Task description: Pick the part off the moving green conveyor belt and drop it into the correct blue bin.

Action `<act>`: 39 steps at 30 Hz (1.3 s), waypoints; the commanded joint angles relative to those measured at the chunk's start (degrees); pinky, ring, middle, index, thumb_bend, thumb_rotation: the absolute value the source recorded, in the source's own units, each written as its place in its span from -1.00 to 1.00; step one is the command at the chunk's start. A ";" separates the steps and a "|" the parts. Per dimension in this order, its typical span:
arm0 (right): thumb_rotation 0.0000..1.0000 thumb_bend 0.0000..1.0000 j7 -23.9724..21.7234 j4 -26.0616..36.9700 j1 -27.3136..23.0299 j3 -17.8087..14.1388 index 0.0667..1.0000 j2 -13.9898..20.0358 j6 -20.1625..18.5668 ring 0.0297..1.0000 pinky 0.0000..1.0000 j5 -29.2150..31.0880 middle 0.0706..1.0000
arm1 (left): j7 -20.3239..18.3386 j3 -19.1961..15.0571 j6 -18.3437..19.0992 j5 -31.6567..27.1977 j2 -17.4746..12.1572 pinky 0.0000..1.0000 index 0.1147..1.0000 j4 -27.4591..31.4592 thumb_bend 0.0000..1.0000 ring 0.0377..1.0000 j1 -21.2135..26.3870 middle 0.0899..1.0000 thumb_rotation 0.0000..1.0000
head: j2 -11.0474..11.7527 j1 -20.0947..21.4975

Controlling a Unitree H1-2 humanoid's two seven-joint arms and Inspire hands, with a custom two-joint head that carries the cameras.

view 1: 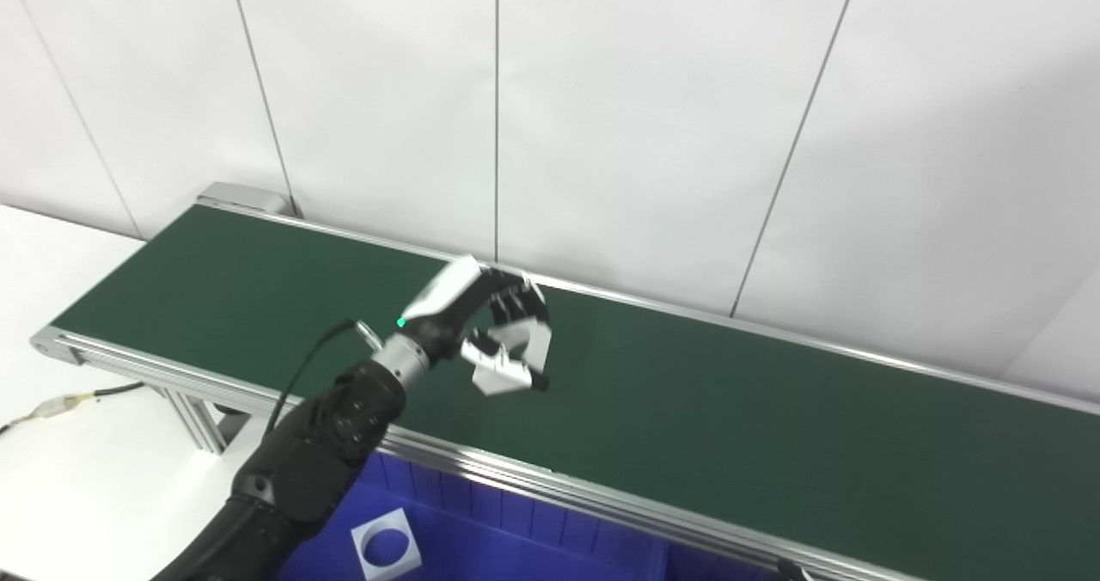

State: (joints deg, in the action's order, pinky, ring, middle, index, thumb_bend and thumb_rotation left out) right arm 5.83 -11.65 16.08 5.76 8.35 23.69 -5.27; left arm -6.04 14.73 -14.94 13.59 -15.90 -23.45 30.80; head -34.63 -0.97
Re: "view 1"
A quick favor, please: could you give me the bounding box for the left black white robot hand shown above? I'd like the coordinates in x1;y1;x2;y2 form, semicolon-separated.
397;254;553;397

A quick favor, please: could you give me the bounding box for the white square part round hole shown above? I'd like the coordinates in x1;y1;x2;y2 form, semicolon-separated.
351;508;424;581
486;317;553;369

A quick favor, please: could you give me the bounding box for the blue bin with black parts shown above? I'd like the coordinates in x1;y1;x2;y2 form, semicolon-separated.
662;542;791;581

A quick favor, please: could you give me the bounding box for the green conveyor belt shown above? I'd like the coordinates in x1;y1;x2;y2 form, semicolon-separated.
30;194;1100;581
52;205;1100;581

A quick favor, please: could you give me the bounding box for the grey conveyor end housing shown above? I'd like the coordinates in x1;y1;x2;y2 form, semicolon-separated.
198;182;293;217

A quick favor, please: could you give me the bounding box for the blue bin with white parts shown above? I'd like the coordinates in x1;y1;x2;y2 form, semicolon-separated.
275;452;671;581

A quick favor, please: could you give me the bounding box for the aluminium conveyor leg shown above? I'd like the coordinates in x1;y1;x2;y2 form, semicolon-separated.
163;389;250;455

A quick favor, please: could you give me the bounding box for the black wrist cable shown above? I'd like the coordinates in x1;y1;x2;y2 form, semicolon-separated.
262;319;383;436

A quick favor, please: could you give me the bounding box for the floor cable white connector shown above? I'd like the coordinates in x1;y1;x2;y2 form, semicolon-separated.
0;382;145;434

